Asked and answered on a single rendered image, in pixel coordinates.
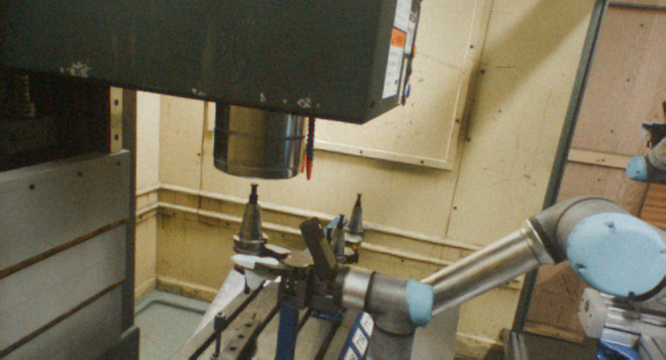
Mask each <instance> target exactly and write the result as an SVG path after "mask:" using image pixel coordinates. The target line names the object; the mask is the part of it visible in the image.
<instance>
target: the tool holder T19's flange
mask: <svg viewBox="0 0 666 360"><path fill-rule="evenodd" d="M238 235H239V232H238ZM238 235H237V236H236V235H234V236H233V242H234V243H235V244H233V251H234V252H235V253H237V254H239V255H244V256H261V255H263V251H265V252H268V246H267V245H265V244H268V241H269V237H268V236H267V235H266V234H263V239H261V240H259V241H247V240H243V239H240V238H239V237H238Z"/></svg>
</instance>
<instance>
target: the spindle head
mask: <svg viewBox="0 0 666 360"><path fill-rule="evenodd" d="M396 3H397V0H0V69H3V70H9V71H16V72H23V73H29V74H37V75H38V76H43V77H51V78H57V79H64V80H72V81H78V82H86V83H92V84H99V85H107V86H113V87H118V88H120V89H127V90H134V91H141V92H148V93H154V94H161V95H168V96H174V97H182V98H189V99H195V100H203V101H209V103H216V104H223V105H230V106H237V107H243V108H251V109H257V110H264V111H272V112H277V113H284V114H290V115H298V116H304V117H311V118H319V119H325V120H332V122H338V123H346V124H353V125H359V126H362V125H364V124H367V123H369V121H371V120H373V119H375V118H377V117H378V116H380V115H382V114H384V113H386V112H389V111H391V110H393V109H395V108H396V107H397V106H399V105H401V103H400V104H398V97H399V91H400V84H401V77H402V70H403V64H404V60H408V58H410V53H404V52H403V49H402V56H401V63H400V70H399V76H398V84H397V90H396V94H394V95H391V96H388V97H384V98H382V97H383V90H384V83H385V76H387V69H388V62H389V48H390V41H391V33H392V29H396V30H398V31H400V32H402V33H405V34H406V31H403V30H401V29H399V28H397V27H396V26H394V17H395V10H396Z"/></svg>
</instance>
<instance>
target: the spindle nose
mask: <svg viewBox="0 0 666 360"><path fill-rule="evenodd" d="M307 120H308V117H304V116H298V115H290V114H284V113H277V112H272V111H264V110H257V109H251V108H243V107H237V106H230V105H223V104H216V103H215V105H214V127H213V143H212V157H213V166H214V167H215V168H216V169H217V170H219V171H221V172H223V174H226V175H229V176H233V177H237V178H243V179H250V180H288V179H293V178H296V177H298V176H299V175H300V174H301V168H302V165H303V160H304V150H305V140H306V135H305V134H306V131H307Z"/></svg>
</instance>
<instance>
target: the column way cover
mask: <svg viewBox="0 0 666 360"><path fill-rule="evenodd" d="M129 181H130V151H129V150H125V149H122V151H119V152H114V153H106V152H105V151H102V152H101V151H95V152H91V153H86V154H82V156H76V157H72V158H67V159H62V160H58V161H53V162H49V163H43V164H39V165H34V166H30V167H25V168H20V169H16V170H11V171H7V172H3V173H0V360H94V359H95V358H97V357H98V356H99V355H101V354H102V353H103V352H105V351H107V350H108V348H109V347H111V346H112V345H113V344H115V343H116V342H117V341H119V340H120V339H121V321H122V284H123V283H124V282H125V281H126V277H125V270H126V223H127V222H128V220H129Z"/></svg>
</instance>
